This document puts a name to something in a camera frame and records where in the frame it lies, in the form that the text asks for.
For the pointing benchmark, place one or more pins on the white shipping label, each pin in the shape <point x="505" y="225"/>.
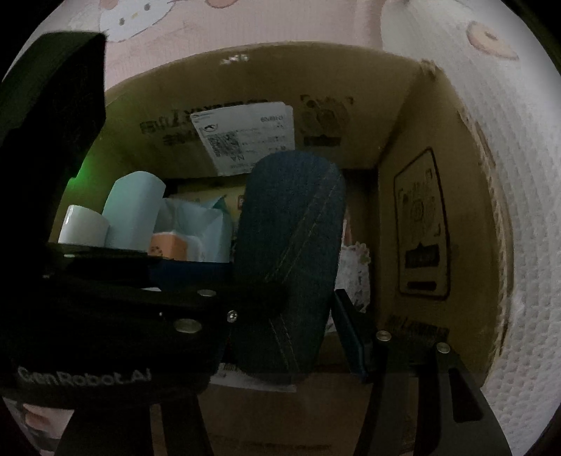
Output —
<point x="245" y="131"/>

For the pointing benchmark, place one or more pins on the pale blue packet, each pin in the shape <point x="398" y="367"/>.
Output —
<point x="206" y="232"/>

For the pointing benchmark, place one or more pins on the white paper roll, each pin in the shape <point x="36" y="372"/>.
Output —
<point x="83" y="226"/>

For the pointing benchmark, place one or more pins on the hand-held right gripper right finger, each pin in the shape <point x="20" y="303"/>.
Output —
<point x="350" y="337"/>

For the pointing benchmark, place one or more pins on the brown cardboard box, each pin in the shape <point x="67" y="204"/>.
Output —
<point x="394" y="109"/>

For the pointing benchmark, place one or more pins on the orange and white box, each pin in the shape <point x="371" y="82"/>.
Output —
<point x="175" y="246"/>

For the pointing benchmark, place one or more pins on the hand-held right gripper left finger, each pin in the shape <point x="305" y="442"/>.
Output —
<point x="188" y="326"/>

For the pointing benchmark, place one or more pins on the clear floral sticker packet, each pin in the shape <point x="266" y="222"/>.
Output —
<point x="354" y="276"/>

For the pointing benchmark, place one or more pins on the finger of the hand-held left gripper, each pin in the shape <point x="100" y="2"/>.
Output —
<point x="188" y="274"/>
<point x="258" y="298"/>

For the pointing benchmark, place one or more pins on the pale teal paper roll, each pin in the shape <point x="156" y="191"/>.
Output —
<point x="131" y="210"/>

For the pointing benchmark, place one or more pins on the blue denim pouch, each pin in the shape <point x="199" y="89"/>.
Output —
<point x="289" y="228"/>

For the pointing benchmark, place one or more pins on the printed cat blanket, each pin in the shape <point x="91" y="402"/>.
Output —
<point x="504" y="131"/>

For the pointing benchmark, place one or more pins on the white paper sheet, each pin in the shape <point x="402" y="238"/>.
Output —
<point x="254" y="380"/>

